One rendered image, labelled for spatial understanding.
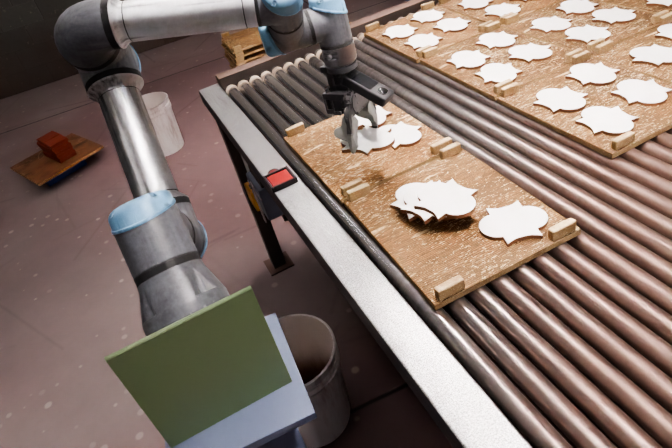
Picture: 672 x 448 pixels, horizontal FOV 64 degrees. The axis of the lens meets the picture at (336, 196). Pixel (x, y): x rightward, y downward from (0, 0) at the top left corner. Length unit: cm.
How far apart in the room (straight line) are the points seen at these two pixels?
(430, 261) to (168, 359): 54
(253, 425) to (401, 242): 47
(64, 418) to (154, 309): 167
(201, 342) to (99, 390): 165
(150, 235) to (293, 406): 40
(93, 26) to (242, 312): 58
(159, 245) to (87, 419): 162
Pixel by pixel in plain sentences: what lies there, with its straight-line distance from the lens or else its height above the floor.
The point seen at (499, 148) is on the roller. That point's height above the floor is 92.
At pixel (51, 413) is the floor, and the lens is 262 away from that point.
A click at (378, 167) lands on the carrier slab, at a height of 94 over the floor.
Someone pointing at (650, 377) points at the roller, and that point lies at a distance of 100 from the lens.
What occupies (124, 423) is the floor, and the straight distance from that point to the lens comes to 239.
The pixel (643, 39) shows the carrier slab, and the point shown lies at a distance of 198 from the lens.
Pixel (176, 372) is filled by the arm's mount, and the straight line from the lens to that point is 97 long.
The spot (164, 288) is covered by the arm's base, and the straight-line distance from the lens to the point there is 93.
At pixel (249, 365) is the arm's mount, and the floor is 97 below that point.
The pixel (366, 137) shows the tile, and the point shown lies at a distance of 133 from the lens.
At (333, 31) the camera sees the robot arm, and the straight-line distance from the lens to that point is 120.
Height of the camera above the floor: 172
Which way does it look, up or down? 36 degrees down
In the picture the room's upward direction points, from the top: 15 degrees counter-clockwise
